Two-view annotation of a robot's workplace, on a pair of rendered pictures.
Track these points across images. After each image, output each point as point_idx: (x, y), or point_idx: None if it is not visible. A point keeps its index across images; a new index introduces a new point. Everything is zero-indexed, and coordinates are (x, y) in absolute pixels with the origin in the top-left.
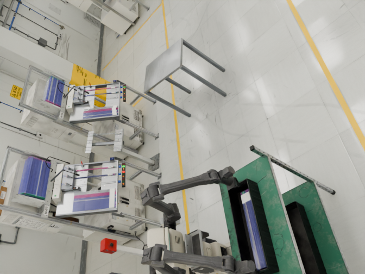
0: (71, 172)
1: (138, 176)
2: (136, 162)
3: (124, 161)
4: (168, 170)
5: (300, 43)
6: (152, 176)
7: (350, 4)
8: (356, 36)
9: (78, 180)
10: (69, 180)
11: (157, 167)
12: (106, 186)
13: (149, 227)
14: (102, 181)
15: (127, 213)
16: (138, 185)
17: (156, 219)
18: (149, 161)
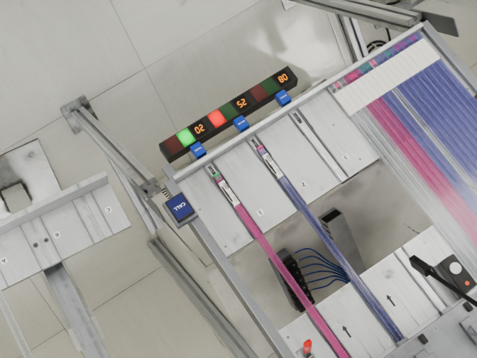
0: (449, 284)
1: (87, 288)
2: (10, 349)
3: (140, 179)
4: (48, 57)
5: None
6: (84, 167)
7: None
8: None
9: (398, 315)
10: (445, 343)
11: (35, 148)
12: (347, 144)
13: (299, 79)
14: (330, 182)
15: (388, 14)
16: (158, 199)
17: (270, 47)
18: (25, 195)
